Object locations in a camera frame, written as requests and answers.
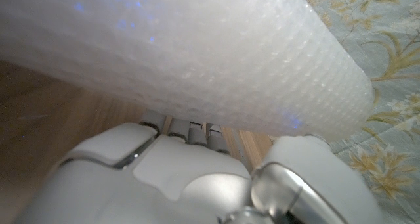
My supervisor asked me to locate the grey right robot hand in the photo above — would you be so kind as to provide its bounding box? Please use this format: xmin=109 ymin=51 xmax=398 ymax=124
xmin=12 ymin=109 xmax=387 ymax=224

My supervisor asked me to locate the clear bubble wrap roll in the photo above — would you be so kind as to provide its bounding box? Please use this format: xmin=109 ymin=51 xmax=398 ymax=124
xmin=0 ymin=0 xmax=375 ymax=143

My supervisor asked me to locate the floral printed backdrop cloth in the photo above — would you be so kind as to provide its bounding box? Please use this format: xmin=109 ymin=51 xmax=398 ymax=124
xmin=297 ymin=0 xmax=420 ymax=224

